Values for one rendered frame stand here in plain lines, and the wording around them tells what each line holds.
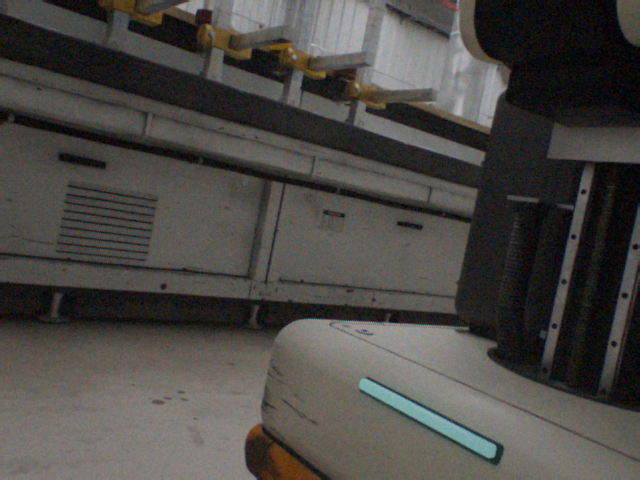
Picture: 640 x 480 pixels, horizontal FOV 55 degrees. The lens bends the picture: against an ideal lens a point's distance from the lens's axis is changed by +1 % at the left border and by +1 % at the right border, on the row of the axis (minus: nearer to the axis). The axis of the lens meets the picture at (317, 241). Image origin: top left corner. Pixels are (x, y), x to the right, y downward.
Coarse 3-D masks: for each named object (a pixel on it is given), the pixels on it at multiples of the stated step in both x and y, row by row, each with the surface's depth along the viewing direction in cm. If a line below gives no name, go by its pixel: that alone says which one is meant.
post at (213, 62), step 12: (216, 0) 157; (228, 0) 156; (216, 12) 156; (228, 12) 157; (216, 24) 155; (228, 24) 157; (216, 48) 156; (204, 60) 158; (216, 60) 157; (216, 72) 157
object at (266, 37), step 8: (248, 32) 151; (256, 32) 148; (264, 32) 145; (272, 32) 142; (280, 32) 139; (288, 32) 139; (232, 40) 157; (240, 40) 153; (248, 40) 150; (256, 40) 147; (264, 40) 145; (272, 40) 142; (280, 40) 141; (288, 40) 140; (200, 48) 170; (232, 48) 158; (240, 48) 156; (248, 48) 155
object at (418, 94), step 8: (416, 88) 174; (424, 88) 172; (432, 88) 170; (336, 96) 202; (344, 96) 199; (376, 96) 187; (384, 96) 184; (392, 96) 181; (400, 96) 179; (408, 96) 176; (416, 96) 174; (424, 96) 171; (432, 96) 170
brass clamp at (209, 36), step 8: (200, 32) 156; (208, 32) 154; (216, 32) 155; (224, 32) 156; (232, 32) 157; (200, 40) 155; (208, 40) 154; (216, 40) 155; (224, 40) 156; (224, 48) 157; (232, 56) 162; (240, 56) 161; (248, 56) 161
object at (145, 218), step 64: (64, 0) 153; (192, 64) 176; (256, 64) 188; (0, 128) 152; (384, 128) 224; (448, 128) 244; (0, 192) 155; (64, 192) 164; (128, 192) 174; (192, 192) 186; (256, 192) 199; (320, 192) 215; (0, 256) 155; (64, 256) 166; (128, 256) 176; (192, 256) 189; (256, 256) 201; (320, 256) 220; (384, 256) 239; (448, 256) 262; (192, 320) 192; (256, 320) 218; (448, 320) 267
